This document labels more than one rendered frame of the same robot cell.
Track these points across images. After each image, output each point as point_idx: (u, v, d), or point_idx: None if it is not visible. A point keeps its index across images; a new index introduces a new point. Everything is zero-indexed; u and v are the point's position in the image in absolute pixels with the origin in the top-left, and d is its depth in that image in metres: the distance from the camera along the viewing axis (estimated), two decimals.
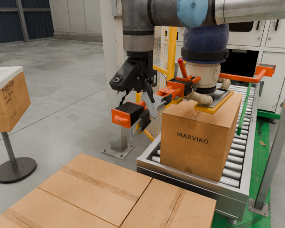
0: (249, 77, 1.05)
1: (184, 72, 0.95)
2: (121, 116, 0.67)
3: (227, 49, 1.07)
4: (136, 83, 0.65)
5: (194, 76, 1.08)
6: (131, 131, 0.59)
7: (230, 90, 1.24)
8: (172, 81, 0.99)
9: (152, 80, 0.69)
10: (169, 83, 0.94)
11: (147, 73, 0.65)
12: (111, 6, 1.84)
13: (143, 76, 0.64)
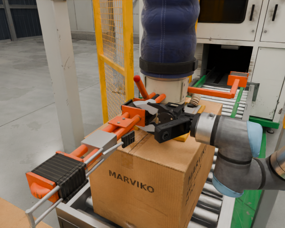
0: (222, 92, 0.86)
1: (144, 92, 0.71)
2: (41, 185, 0.41)
3: (195, 58, 0.87)
4: None
5: (157, 94, 0.85)
6: (29, 217, 0.35)
7: (201, 105, 1.05)
8: (129, 103, 0.74)
9: None
10: (125, 108, 0.69)
11: None
12: None
13: None
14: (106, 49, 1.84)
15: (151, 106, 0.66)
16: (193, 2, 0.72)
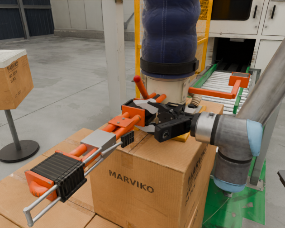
0: (223, 92, 0.86)
1: (144, 92, 0.72)
2: (40, 183, 0.41)
3: (196, 58, 0.87)
4: None
5: (158, 94, 0.85)
6: (26, 215, 0.35)
7: (202, 105, 1.05)
8: (129, 103, 0.74)
9: None
10: (125, 108, 0.70)
11: None
12: None
13: None
14: None
15: (151, 105, 0.66)
16: (194, 2, 0.72)
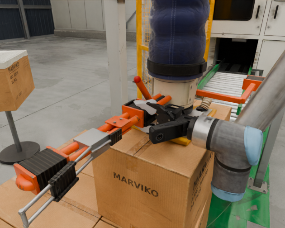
0: (232, 97, 0.82)
1: (145, 92, 0.71)
2: (25, 177, 0.43)
3: (205, 59, 0.84)
4: None
5: (163, 95, 0.84)
6: (22, 216, 0.35)
7: (212, 109, 1.01)
8: (131, 104, 0.75)
9: None
10: (125, 108, 0.70)
11: None
12: None
13: None
14: (147, 40, 2.41)
15: (150, 106, 0.65)
16: (203, 2, 0.71)
